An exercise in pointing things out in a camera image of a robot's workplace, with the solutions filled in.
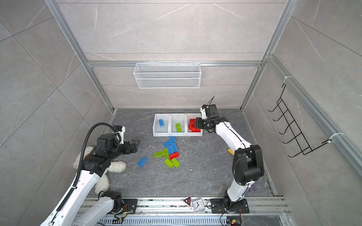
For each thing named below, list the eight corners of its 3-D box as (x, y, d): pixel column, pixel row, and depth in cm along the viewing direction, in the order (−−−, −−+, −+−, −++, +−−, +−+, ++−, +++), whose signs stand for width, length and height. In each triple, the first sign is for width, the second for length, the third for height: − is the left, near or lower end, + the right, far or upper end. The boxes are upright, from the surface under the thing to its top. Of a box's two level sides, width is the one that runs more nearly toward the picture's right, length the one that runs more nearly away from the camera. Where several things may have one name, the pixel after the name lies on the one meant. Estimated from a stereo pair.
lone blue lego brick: (137, 165, 90) (136, 164, 88) (143, 157, 94) (143, 155, 92) (141, 168, 89) (141, 167, 87) (148, 159, 92) (147, 158, 91)
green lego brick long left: (154, 158, 93) (153, 156, 91) (155, 150, 97) (154, 148, 95) (168, 158, 93) (168, 156, 91) (169, 150, 97) (169, 148, 95)
